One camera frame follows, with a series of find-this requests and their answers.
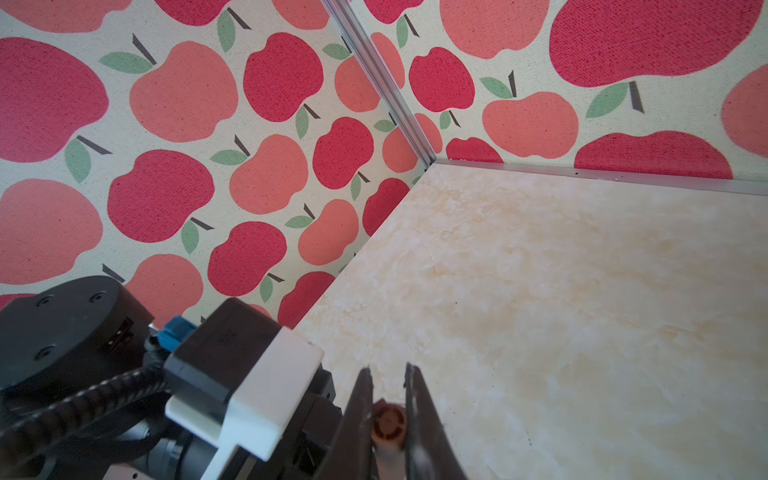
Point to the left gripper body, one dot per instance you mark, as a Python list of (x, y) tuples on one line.
[(304, 443)]

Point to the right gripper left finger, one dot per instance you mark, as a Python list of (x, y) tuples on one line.
[(350, 454)]

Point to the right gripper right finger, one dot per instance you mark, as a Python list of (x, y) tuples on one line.
[(428, 452)]

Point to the brown pen cap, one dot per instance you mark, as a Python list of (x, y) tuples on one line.
[(389, 426)]

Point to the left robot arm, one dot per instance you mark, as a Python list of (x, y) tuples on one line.
[(86, 379)]

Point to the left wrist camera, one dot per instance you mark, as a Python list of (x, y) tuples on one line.
[(237, 383)]

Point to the left aluminium corner post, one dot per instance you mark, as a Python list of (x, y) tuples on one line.
[(372, 63)]

